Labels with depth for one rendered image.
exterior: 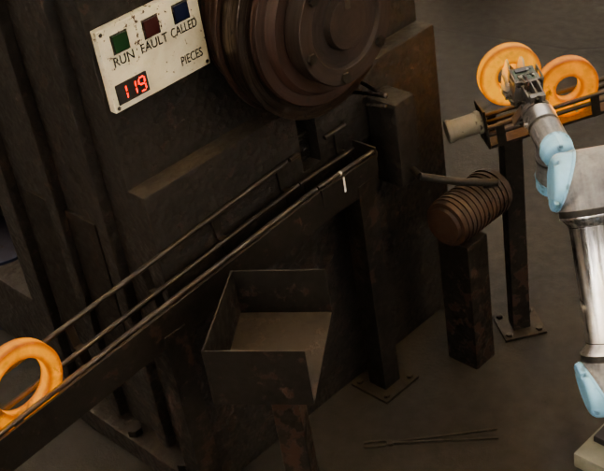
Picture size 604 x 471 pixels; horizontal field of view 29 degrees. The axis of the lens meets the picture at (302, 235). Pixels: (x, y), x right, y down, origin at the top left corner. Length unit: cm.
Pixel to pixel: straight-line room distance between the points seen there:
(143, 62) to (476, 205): 96
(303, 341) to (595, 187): 66
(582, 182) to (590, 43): 256
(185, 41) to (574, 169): 84
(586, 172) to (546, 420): 92
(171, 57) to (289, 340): 64
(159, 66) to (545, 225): 168
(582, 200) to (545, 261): 127
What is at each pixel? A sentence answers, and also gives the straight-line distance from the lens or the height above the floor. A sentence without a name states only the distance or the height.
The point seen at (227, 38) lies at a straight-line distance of 245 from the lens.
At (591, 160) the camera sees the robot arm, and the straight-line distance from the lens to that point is 236.
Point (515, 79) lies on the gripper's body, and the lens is 280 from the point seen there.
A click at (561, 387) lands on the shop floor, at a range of 317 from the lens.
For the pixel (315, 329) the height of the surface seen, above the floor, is 60.
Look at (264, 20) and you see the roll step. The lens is 243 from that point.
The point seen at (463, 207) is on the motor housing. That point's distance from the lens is 293.
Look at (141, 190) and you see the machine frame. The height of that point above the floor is 87.
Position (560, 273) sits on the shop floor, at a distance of 356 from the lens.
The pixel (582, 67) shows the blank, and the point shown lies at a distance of 299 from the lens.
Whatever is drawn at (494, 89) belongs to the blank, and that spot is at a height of 76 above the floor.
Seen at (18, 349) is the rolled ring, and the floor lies 78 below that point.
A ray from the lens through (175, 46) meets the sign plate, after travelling 249.
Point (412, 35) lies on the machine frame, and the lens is 299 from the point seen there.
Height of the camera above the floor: 212
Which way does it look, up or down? 34 degrees down
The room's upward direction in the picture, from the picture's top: 10 degrees counter-clockwise
